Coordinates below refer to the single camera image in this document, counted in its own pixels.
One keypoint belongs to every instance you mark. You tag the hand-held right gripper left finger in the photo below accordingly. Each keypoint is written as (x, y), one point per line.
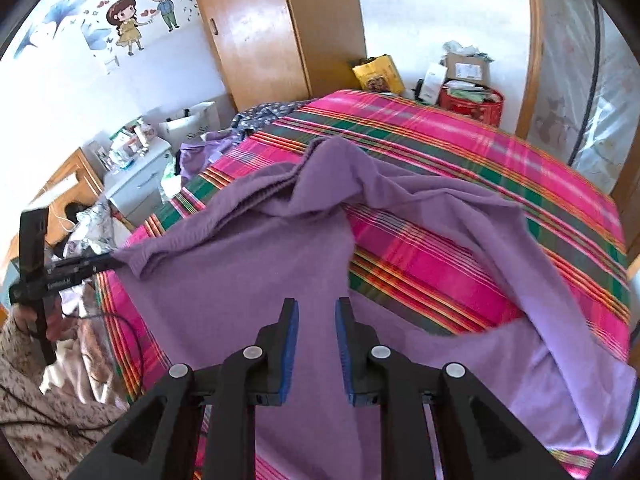
(291, 355)

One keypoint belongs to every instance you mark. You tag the pale floral quilt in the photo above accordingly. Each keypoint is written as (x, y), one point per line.
(95, 360)

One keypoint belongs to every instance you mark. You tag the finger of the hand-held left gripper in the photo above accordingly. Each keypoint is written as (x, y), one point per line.
(100, 265)

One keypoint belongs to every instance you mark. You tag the cluster of small bottles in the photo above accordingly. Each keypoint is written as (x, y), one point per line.
(125, 145)

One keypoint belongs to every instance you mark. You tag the green leaf print sheet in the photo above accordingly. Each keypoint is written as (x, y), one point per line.
(170, 180)

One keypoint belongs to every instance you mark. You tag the plastic covered wooden frame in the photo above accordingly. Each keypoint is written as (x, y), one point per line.
(565, 60)

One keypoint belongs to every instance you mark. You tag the purple knit garment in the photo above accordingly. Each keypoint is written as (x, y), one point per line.
(240, 280)

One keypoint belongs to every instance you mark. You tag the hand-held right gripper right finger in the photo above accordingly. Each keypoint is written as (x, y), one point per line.
(344, 360)

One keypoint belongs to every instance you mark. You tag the wooden side table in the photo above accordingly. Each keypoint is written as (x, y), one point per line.
(75, 180)

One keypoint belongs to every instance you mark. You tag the white nightstand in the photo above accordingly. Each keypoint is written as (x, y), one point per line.
(137, 185)

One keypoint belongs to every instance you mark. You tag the person's left hand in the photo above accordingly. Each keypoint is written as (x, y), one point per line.
(54, 322)

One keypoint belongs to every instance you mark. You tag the cartoon couple wall sticker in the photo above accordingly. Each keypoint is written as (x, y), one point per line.
(125, 20)

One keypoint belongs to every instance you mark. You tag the wooden wardrobe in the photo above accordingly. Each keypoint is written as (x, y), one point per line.
(260, 25)

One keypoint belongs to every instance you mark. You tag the red round container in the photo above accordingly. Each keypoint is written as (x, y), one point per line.
(472, 107)

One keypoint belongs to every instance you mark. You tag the white shopping bag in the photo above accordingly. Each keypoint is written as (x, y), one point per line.
(192, 125)

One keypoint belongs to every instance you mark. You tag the cardboard box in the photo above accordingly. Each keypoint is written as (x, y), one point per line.
(467, 67)

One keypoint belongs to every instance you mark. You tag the pink plaid blanket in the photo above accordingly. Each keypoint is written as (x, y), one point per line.
(430, 160)

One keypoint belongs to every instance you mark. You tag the yellow box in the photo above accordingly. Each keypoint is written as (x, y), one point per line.
(377, 74)

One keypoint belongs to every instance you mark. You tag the white slim box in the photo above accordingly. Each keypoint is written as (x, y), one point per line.
(432, 82)

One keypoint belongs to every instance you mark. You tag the navy floral garment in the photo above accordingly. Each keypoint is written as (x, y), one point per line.
(265, 114)

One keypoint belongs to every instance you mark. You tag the light purple garment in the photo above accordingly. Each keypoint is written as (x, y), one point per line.
(205, 155)

